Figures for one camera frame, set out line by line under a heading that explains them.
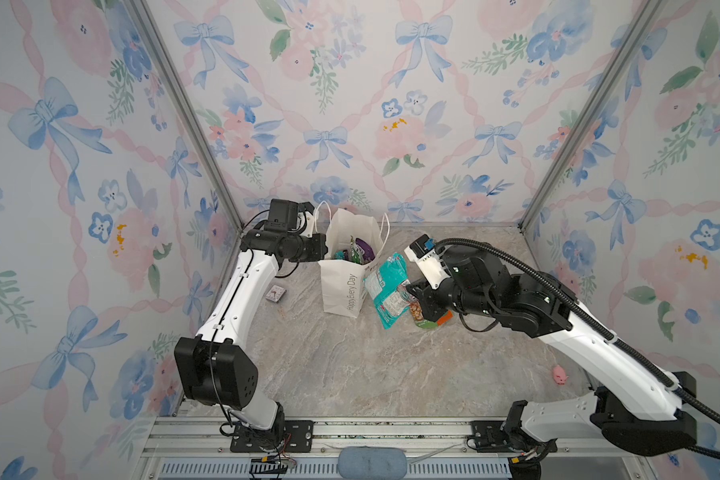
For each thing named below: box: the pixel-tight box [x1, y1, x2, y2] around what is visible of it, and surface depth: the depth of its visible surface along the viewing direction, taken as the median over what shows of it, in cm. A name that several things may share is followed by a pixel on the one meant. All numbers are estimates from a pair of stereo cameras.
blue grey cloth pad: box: [338, 446, 408, 480], surface depth 70 cm
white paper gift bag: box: [315, 200, 391, 318], surface depth 87 cm
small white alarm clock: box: [265, 284, 287, 303], surface depth 100 cm
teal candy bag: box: [364, 252, 411, 330], surface depth 66 cm
